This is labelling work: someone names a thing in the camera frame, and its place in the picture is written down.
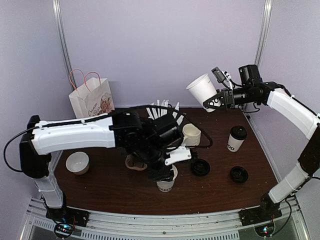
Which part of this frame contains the stack of black cup lids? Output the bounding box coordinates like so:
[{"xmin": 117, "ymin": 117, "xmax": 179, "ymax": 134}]
[{"xmin": 230, "ymin": 166, "xmax": 249, "ymax": 184}]

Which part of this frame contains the single white paper cup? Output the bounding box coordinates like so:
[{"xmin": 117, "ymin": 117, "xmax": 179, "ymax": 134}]
[{"xmin": 227, "ymin": 131, "xmax": 244, "ymax": 152}]

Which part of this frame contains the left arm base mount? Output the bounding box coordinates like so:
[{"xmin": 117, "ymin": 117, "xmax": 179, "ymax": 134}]
[{"xmin": 45, "ymin": 207, "xmax": 90, "ymax": 239}]

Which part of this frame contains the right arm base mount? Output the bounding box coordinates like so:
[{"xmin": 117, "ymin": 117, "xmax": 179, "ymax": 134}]
[{"xmin": 238, "ymin": 206, "xmax": 282, "ymax": 238}]

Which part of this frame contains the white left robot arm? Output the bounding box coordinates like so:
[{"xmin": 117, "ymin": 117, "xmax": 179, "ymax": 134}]
[{"xmin": 19, "ymin": 108, "xmax": 182, "ymax": 222}]

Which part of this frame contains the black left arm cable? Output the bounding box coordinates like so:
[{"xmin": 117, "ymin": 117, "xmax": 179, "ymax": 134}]
[{"xmin": 2, "ymin": 104, "xmax": 213, "ymax": 173}]

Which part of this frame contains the brown pulp cup carrier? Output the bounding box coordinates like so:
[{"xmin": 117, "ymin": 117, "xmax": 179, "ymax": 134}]
[{"xmin": 125, "ymin": 154, "xmax": 148, "ymax": 171}]

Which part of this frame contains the white ceramic bowl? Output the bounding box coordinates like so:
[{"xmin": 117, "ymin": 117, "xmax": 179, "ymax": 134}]
[{"xmin": 65, "ymin": 151, "xmax": 90, "ymax": 175}]

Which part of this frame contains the cream ceramic mug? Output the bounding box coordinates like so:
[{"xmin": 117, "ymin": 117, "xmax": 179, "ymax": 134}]
[{"xmin": 182, "ymin": 123, "xmax": 202, "ymax": 147}]

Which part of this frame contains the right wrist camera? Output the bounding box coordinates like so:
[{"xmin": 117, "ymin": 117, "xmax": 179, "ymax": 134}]
[{"xmin": 211, "ymin": 67, "xmax": 235, "ymax": 90}]

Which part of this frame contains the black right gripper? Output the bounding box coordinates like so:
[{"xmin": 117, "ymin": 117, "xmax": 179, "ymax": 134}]
[{"xmin": 202, "ymin": 85, "xmax": 258, "ymax": 112}]

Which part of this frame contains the bundle of wrapped white straws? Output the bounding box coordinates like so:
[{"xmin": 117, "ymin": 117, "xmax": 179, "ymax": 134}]
[{"xmin": 146, "ymin": 99, "xmax": 184, "ymax": 126}]

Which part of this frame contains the black cup lid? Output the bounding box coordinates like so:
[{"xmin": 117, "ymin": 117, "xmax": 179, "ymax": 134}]
[
  {"xmin": 230, "ymin": 125, "xmax": 247, "ymax": 141},
  {"xmin": 190, "ymin": 158, "xmax": 211, "ymax": 177}
]

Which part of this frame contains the white printed paper bag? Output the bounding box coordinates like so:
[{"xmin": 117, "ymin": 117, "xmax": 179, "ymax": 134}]
[{"xmin": 68, "ymin": 71, "xmax": 115, "ymax": 119}]

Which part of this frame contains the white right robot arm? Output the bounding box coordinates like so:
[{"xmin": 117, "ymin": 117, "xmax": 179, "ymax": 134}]
[{"xmin": 202, "ymin": 64, "xmax": 320, "ymax": 221}]

